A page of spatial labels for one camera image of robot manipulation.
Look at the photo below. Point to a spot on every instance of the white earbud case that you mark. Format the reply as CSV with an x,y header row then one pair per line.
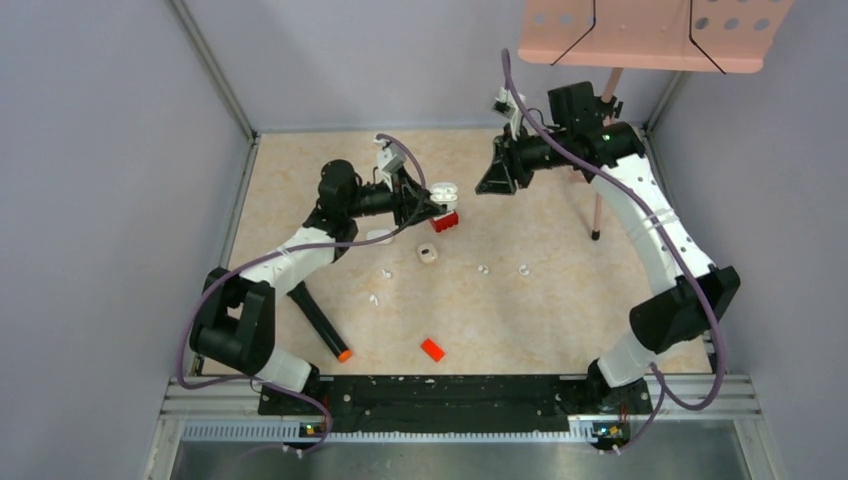
x,y
444,194
379,236

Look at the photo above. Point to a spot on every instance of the beige earbud case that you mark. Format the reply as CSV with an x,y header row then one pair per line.
x,y
427,253

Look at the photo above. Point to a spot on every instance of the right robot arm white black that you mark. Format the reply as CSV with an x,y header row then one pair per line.
x,y
690,293

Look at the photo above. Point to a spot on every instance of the small orange red block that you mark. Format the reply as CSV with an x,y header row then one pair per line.
x,y
432,350

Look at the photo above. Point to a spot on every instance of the black marker orange cap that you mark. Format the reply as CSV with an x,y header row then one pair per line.
x,y
324,328

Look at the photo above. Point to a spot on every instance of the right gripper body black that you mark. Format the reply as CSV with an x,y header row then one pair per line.
x,y
534,154

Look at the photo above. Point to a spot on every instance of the closed white earbud case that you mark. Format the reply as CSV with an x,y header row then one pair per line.
x,y
379,236

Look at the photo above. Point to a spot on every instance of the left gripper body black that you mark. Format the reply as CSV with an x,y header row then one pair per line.
x,y
379,197

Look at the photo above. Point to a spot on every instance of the pink music stand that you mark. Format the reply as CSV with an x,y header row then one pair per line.
x,y
677,36

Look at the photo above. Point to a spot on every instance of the red block with windows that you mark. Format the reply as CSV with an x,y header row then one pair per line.
x,y
444,222

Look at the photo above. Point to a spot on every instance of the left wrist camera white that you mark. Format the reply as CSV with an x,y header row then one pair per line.
x,y
390,158

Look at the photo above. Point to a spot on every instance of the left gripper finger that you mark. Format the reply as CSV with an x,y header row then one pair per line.
x,y
411,191
421,212

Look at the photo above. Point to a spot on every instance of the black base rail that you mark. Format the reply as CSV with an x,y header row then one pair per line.
x,y
443,404

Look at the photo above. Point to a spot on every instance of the grey cable duct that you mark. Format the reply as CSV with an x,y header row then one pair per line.
x,y
291,431

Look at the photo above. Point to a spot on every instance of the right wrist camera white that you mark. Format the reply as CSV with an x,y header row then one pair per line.
x,y
504,104

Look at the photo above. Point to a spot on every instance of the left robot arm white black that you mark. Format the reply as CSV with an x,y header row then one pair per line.
x,y
234,323

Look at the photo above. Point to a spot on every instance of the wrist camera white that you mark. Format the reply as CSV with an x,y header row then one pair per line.
x,y
390,158
504,104

